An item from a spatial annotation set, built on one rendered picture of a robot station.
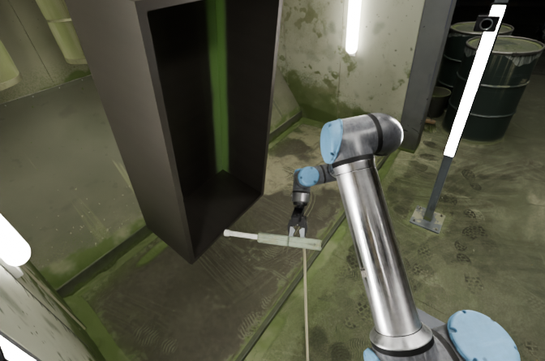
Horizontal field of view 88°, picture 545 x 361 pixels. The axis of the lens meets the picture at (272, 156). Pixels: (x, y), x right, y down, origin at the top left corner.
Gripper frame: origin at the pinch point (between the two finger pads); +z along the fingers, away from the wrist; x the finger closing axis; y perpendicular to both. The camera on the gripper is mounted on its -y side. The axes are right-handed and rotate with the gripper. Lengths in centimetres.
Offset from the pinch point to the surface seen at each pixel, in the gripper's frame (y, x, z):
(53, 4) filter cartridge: -47, 132, -107
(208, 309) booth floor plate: 27, 52, 44
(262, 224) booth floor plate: 70, 37, -7
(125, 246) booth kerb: 37, 124, 19
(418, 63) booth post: 86, -76, -149
